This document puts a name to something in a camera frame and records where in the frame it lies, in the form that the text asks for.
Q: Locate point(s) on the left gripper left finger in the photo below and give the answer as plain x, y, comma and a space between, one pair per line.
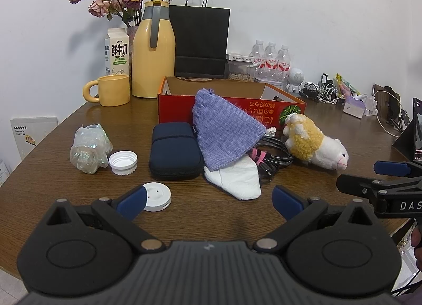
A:
116, 216

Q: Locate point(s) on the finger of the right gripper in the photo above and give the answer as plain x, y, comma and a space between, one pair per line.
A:
400, 169
360, 186

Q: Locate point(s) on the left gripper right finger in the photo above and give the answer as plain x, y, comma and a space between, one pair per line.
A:
299, 214

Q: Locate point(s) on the white round disc lid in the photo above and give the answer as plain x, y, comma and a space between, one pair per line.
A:
159, 196

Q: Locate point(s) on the white ribbed bottle cap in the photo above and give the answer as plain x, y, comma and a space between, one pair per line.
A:
123, 163

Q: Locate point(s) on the white cloth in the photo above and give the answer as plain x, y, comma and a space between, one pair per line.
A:
239, 179

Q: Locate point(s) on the yellow white plush sheep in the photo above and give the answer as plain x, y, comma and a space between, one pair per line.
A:
306, 142

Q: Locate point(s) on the purple woven pouch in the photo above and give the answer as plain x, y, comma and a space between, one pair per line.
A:
225, 133

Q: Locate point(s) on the person's right hand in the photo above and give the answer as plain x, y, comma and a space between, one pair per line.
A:
416, 244

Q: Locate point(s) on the black phone stand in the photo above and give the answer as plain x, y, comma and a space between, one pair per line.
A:
409, 143

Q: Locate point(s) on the purple tissue box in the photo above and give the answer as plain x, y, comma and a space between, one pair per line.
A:
354, 107

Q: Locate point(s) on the navy zip case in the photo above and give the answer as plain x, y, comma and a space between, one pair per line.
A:
175, 153

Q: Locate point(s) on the colourful snack packets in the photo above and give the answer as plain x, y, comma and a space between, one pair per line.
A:
345, 87

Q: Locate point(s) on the white toy robot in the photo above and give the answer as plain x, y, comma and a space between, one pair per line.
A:
295, 80

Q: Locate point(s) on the yellow ceramic mug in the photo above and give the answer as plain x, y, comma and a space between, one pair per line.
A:
113, 90

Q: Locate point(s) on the red cardboard box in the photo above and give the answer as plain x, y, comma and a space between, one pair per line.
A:
264, 102

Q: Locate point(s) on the right water bottle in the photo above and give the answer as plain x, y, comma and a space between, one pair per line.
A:
283, 65

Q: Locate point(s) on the water bottle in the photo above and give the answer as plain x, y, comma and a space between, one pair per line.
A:
258, 55
283, 65
270, 61

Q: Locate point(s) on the middle water bottle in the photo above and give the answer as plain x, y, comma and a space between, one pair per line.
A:
270, 61

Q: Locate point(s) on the clear snack container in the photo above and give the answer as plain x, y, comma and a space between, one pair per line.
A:
239, 68

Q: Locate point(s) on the yellow thermos jug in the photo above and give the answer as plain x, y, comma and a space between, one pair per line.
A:
153, 50

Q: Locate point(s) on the left water bottle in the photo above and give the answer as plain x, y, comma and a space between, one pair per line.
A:
258, 55

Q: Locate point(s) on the white milk carton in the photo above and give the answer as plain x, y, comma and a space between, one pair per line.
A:
116, 51

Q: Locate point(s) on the black paper shopping bag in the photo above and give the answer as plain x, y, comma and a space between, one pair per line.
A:
201, 35

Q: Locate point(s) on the white wall panel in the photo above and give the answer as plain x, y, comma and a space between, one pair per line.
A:
29, 132

